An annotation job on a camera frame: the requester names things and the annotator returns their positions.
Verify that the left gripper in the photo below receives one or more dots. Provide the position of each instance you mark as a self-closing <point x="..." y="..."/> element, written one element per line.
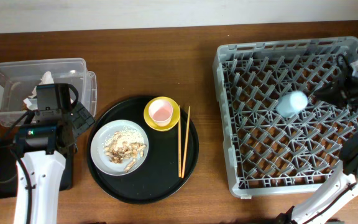
<point x="81" y="117"/>

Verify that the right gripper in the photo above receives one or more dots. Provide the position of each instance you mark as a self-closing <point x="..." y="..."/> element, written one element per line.
<point x="341" y="92"/>

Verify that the grey plate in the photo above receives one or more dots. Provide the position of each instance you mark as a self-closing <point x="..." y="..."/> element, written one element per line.
<point x="100" y="160"/>

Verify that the blue cup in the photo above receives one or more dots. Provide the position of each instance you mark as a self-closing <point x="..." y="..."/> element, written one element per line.
<point x="291" y="104"/>

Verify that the pink cup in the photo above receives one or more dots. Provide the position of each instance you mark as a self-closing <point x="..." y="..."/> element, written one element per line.
<point x="160" y="111"/>

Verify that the yellow bowl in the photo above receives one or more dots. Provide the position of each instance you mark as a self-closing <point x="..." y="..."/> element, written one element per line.
<point x="173" y="121"/>

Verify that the round black serving tray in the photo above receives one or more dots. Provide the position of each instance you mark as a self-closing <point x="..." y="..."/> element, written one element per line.
<point x="157" y="178"/>

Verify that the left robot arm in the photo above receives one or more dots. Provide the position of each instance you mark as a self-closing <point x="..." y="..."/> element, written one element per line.
<point x="41" y="146"/>

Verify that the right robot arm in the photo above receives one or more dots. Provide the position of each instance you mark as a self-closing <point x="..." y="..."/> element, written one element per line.
<point x="342" y="185"/>

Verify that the grey dishwasher rack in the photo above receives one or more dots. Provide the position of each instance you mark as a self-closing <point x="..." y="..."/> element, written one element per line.
<point x="266" y="154"/>

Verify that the peanut shells and rice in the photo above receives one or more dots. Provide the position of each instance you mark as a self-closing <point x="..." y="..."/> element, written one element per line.
<point x="125" y="146"/>

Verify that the clear plastic bin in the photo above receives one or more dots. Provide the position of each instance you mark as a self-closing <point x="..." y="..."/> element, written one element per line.
<point x="18" y="79"/>

